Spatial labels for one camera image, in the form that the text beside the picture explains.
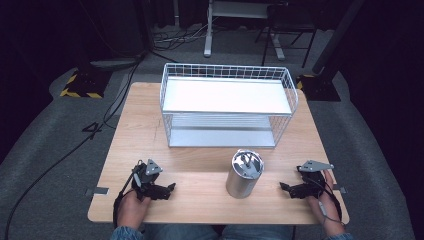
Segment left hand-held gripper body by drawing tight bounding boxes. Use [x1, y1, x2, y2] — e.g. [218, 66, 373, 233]
[131, 158, 164, 201]

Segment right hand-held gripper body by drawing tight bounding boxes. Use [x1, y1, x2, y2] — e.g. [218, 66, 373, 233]
[296, 160, 335, 200]

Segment silver metal can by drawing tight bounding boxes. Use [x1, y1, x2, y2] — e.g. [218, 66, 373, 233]
[225, 148, 265, 200]

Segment white wire shelf rack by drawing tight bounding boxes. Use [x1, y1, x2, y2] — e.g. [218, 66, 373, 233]
[159, 63, 299, 149]

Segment person's left hand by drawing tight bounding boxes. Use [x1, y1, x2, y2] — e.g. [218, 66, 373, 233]
[116, 189, 152, 232]

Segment person's left denim sleeve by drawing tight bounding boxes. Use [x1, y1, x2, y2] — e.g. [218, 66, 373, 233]
[109, 225, 146, 240]

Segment person's denim sleeve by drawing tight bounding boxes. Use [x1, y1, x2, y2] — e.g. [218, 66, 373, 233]
[109, 225, 146, 240]
[328, 232, 355, 240]

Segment person's right denim sleeve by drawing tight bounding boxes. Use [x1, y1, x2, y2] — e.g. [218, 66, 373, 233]
[328, 232, 355, 240]

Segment black hazard-striped stand base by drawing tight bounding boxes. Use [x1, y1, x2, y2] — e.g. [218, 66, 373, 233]
[295, 73, 342, 102]
[59, 67, 113, 100]

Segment grey flat floor plate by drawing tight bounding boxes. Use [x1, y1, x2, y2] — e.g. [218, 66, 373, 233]
[89, 57, 145, 70]

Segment dark slanted stand pole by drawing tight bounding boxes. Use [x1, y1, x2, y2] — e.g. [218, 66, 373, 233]
[311, 0, 367, 76]

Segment black folding chair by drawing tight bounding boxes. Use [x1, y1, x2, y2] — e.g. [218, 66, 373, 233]
[254, 2, 318, 69]

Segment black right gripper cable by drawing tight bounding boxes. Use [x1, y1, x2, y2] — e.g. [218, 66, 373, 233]
[306, 176, 344, 225]

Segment long black floor cable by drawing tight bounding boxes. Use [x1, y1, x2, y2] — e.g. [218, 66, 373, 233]
[3, 56, 144, 240]

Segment bundle of floor cables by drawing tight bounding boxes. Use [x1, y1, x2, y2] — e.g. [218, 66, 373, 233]
[152, 23, 214, 52]

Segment white metal stand frame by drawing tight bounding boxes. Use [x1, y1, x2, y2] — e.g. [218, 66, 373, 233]
[203, 0, 287, 62]

